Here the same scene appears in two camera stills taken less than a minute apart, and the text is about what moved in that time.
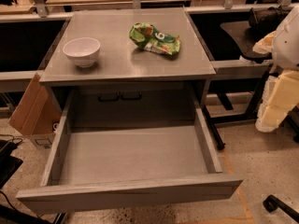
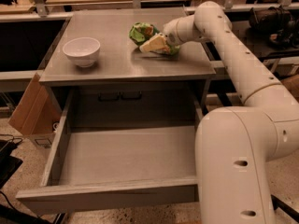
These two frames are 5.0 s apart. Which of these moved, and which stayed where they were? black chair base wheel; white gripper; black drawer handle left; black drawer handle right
Moved: white gripper
Stayed: black drawer handle left; black chair base wheel; black drawer handle right
